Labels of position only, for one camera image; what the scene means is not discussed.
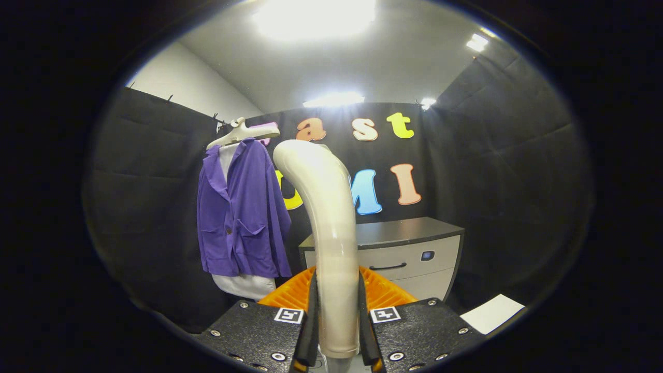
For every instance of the white sheet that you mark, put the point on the white sheet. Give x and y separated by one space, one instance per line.
492 313

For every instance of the purple jacket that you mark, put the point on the purple jacket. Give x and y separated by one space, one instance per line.
248 217

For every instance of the white clothes hanger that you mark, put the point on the white clothes hanger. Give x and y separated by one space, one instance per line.
243 132

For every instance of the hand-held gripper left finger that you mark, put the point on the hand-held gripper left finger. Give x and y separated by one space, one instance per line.
259 331

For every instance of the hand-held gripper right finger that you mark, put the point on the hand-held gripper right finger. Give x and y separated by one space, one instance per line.
414 331

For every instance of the white garment steamer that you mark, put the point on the white garment steamer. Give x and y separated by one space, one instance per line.
331 228

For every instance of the grey cabinet with dark top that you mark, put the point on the grey cabinet with dark top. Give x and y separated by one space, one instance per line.
414 228

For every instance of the small ceiling light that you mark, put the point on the small ceiling light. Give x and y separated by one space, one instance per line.
427 102

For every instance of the large ceiling light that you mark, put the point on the large ceiling light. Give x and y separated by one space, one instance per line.
313 18

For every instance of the long strip ceiling light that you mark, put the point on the long strip ceiling light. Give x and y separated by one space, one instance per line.
334 99

